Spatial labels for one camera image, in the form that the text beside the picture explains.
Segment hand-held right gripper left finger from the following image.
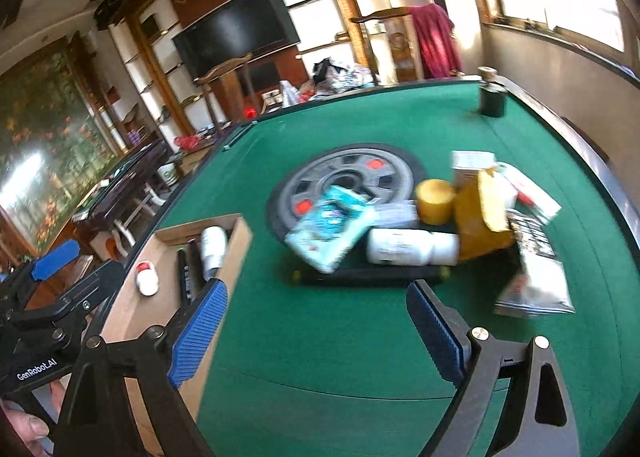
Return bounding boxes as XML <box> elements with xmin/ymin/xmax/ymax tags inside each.
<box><xmin>52</xmin><ymin>278</ymin><xmax>229</xmax><ymax>457</ymax></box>

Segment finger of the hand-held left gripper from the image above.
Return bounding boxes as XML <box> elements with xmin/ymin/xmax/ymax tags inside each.
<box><xmin>10</xmin><ymin>259</ymin><xmax>125</xmax><ymax>333</ymax></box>
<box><xmin>0</xmin><ymin>239</ymin><xmax>82</xmax><ymax>310</ymax></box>

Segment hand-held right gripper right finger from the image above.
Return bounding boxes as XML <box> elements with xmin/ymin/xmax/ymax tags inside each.
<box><xmin>406</xmin><ymin>281</ymin><xmax>583</xmax><ymax>457</ymax></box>

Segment cardboard box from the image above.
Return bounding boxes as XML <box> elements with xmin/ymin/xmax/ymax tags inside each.
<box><xmin>102</xmin><ymin>214</ymin><xmax>253</xmax><ymax>457</ymax></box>

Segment yellow round container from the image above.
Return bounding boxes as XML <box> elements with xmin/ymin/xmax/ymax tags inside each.
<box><xmin>416</xmin><ymin>179</ymin><xmax>457</xmax><ymax>226</ymax></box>

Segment white carton box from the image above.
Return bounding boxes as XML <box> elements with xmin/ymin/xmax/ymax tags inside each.
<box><xmin>451</xmin><ymin>150</ymin><xmax>498</xmax><ymax>188</ymax></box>

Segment person's left hand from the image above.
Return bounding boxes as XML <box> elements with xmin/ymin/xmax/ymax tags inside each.
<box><xmin>0</xmin><ymin>397</ymin><xmax>52</xmax><ymax>457</ymax></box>

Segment small white red-capped bottle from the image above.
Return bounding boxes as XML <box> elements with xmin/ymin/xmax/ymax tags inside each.
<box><xmin>136</xmin><ymin>261</ymin><xmax>160</xmax><ymax>297</ymax></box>

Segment black marker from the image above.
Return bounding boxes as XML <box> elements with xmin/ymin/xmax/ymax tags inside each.
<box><xmin>186</xmin><ymin>236</ymin><xmax>204</xmax><ymax>295</ymax></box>
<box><xmin>176</xmin><ymin>247</ymin><xmax>194</xmax><ymax>310</ymax></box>

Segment white pill bottle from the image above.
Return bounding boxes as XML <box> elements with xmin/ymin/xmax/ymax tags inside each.
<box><xmin>200</xmin><ymin>226</ymin><xmax>229</xmax><ymax>283</ymax></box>

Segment black tray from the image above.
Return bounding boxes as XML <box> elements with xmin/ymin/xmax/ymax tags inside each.
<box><xmin>292</xmin><ymin>222</ymin><xmax>521</xmax><ymax>288</ymax></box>

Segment large white plastic bottle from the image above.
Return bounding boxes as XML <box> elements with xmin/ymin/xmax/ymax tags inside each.
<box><xmin>366</xmin><ymin>228</ymin><xmax>461</xmax><ymax>267</ymax></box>

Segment dark wooden table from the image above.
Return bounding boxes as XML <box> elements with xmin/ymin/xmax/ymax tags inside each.
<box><xmin>75</xmin><ymin>139</ymin><xmax>173</xmax><ymax>238</ymax></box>

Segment yellow paper bag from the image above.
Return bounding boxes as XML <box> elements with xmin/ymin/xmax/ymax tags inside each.
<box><xmin>452</xmin><ymin>172</ymin><xmax>516</xmax><ymax>263</ymax></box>

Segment silver white packet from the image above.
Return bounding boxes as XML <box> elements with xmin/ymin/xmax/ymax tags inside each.
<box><xmin>492</xmin><ymin>252</ymin><xmax>576</xmax><ymax>320</ymax></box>

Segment silver blister pack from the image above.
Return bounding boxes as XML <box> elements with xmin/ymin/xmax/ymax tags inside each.
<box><xmin>372</xmin><ymin>202</ymin><xmax>421</xmax><ymax>230</ymax></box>

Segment black patterned packet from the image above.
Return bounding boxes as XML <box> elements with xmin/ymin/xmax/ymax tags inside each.
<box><xmin>505</xmin><ymin>209</ymin><xmax>556</xmax><ymax>258</ymax></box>

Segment teal printed packet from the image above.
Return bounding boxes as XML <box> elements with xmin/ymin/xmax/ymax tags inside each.
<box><xmin>284</xmin><ymin>185</ymin><xmax>377</xmax><ymax>274</ymax></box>

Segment white and red box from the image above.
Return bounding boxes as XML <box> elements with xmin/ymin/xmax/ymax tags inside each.
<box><xmin>495</xmin><ymin>162</ymin><xmax>563</xmax><ymax>225</ymax></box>

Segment grey round dice panel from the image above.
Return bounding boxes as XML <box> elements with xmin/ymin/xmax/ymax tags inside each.
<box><xmin>266</xmin><ymin>142</ymin><xmax>428</xmax><ymax>243</ymax></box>

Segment dark jar with wooden lid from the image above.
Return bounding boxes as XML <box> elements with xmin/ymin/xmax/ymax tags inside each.
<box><xmin>477</xmin><ymin>66</ymin><xmax>510</xmax><ymax>118</ymax></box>

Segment plain wooden chair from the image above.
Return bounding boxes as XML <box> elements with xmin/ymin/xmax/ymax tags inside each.
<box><xmin>192</xmin><ymin>53</ymin><xmax>263</xmax><ymax>130</ymax></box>

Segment clear plastic bag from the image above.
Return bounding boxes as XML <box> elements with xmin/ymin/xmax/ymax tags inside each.
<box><xmin>277</xmin><ymin>81</ymin><xmax>301</xmax><ymax>108</ymax></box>

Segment floral plastic bag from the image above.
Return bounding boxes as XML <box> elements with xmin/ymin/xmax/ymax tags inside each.
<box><xmin>312</xmin><ymin>59</ymin><xmax>376</xmax><ymax>92</ymax></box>

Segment carved wooden chair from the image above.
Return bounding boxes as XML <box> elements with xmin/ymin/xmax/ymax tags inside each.
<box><xmin>350</xmin><ymin>4</ymin><xmax>426</xmax><ymax>85</ymax></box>

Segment black television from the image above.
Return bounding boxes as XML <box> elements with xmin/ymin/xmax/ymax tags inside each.
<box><xmin>171</xmin><ymin>0</ymin><xmax>302</xmax><ymax>80</ymax></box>

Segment dark red cloth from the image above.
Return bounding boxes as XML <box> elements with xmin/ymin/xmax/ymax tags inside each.
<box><xmin>410</xmin><ymin>3</ymin><xmax>465</xmax><ymax>80</ymax></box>

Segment floral wall painting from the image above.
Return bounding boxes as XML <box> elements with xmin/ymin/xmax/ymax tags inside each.
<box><xmin>0</xmin><ymin>37</ymin><xmax>113</xmax><ymax>258</ymax></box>

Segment wooden wall shelving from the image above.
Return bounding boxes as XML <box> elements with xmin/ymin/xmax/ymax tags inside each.
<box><xmin>107</xmin><ymin>0</ymin><xmax>401</xmax><ymax>138</ymax></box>

